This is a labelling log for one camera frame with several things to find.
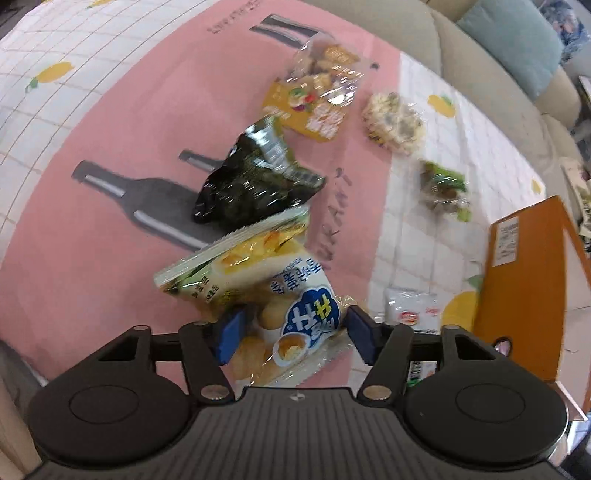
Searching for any white gluten stick packet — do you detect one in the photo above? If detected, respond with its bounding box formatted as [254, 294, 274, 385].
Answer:
[407, 361, 438, 387]

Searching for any cream puff snack bag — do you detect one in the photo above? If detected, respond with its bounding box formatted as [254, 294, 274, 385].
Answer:
[153, 206, 353, 386]

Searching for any green pickle snack packet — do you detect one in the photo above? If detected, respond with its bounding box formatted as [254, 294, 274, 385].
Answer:
[420, 160, 472, 223]

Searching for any black seaweed snack bag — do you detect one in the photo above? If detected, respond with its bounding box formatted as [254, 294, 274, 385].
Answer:
[192, 116, 325, 231]

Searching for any orange dried fruit bag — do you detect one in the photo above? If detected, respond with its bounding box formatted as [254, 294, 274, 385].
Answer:
[263, 33, 370, 142]

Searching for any white chip packet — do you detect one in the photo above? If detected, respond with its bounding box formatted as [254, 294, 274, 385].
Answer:
[385, 288, 442, 334]

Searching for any orange cardboard box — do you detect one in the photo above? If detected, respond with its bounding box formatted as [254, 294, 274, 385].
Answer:
[471, 195, 591, 384]

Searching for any round rice cracker packet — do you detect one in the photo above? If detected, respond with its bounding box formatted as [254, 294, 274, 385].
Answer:
[362, 92, 426, 155]

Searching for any pink checkered tablecloth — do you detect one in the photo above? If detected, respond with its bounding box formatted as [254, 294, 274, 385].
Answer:
[1, 1, 552, 378]

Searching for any beige fabric sofa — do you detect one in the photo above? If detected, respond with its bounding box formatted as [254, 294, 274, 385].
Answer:
[315, 0, 583, 221]

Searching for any teal cushion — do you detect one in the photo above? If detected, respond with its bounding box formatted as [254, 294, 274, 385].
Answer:
[457, 0, 563, 101]

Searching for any anime poster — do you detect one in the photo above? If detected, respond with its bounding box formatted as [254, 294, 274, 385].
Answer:
[539, 0, 590, 65]

